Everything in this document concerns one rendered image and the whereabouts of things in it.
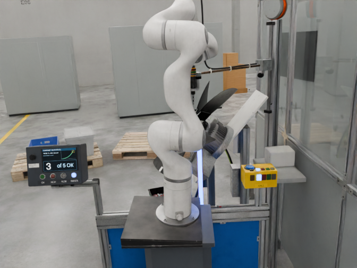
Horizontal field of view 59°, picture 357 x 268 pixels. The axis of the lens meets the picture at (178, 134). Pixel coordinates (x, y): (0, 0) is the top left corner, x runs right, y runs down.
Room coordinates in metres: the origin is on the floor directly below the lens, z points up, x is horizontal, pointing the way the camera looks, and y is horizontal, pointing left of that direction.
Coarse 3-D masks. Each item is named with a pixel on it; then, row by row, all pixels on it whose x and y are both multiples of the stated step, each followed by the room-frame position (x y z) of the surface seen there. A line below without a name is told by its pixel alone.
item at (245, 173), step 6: (246, 174) 1.42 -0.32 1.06; (252, 174) 1.42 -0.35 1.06; (276, 174) 1.42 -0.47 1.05; (246, 180) 1.42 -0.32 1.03; (258, 180) 1.42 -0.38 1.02; (264, 180) 1.42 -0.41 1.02; (270, 180) 1.42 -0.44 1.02; (276, 180) 1.42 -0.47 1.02; (246, 186) 1.42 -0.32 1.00; (252, 186) 1.42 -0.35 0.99; (258, 186) 1.42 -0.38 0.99; (264, 186) 1.42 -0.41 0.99; (270, 186) 1.42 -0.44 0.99; (276, 186) 1.42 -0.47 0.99
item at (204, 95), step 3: (207, 84) 2.11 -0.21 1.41; (207, 87) 2.14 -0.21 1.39; (204, 90) 2.08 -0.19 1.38; (207, 90) 2.17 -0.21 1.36; (204, 93) 2.10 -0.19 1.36; (207, 93) 2.19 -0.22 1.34; (201, 96) 2.06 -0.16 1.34; (204, 96) 2.11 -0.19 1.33; (207, 96) 2.21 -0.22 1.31; (201, 99) 2.06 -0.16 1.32; (204, 99) 2.12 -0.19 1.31; (201, 102) 2.07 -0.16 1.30; (204, 102) 2.13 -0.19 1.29; (198, 105) 2.02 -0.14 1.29; (201, 105) 2.07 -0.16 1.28; (204, 105) 2.13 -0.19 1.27; (201, 108) 2.07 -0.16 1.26
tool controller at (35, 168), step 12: (72, 144) 1.46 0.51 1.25; (84, 144) 1.51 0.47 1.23; (36, 156) 1.42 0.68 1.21; (48, 156) 1.42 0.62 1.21; (60, 156) 1.42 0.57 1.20; (72, 156) 1.42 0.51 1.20; (84, 156) 1.48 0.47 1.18; (36, 168) 1.40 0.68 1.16; (60, 168) 1.40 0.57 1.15; (72, 168) 1.40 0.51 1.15; (84, 168) 1.45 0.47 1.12; (36, 180) 1.39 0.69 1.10; (48, 180) 1.39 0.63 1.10; (60, 180) 1.39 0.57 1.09; (72, 180) 1.39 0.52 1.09; (84, 180) 1.42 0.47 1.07
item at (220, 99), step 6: (228, 90) 1.80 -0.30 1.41; (234, 90) 1.86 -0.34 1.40; (216, 96) 1.75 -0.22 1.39; (222, 96) 1.82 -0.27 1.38; (228, 96) 1.87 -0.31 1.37; (210, 102) 1.80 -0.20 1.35; (216, 102) 1.85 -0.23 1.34; (222, 102) 1.88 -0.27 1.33; (204, 108) 1.84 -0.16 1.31; (210, 108) 1.88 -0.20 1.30; (216, 108) 1.90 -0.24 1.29
